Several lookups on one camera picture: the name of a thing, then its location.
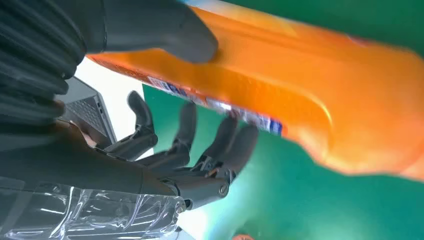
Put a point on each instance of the grey laptop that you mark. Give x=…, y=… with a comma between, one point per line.
x=89, y=112

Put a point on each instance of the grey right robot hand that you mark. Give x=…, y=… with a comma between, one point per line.
x=82, y=172

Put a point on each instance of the green table mat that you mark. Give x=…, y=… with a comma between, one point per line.
x=298, y=198

